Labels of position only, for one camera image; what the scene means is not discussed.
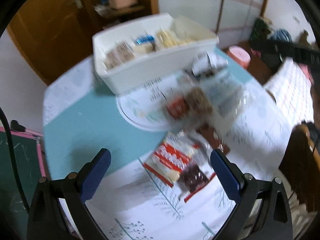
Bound red jujube snack packet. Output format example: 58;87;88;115
143;131;216;203

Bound pink plastic stool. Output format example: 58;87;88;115
227;46;251;69

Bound clear packet brown snack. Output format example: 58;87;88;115
164;86;214;121

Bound white plastic storage bin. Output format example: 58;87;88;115
92;13;219;95

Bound brown wooden door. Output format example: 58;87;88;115
8;0;95;85

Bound wooden corner shelf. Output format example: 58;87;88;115
82;0;159;32

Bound black cable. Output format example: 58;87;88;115
0;107;30;213

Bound green chalkboard pink frame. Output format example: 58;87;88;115
1;128;44;239

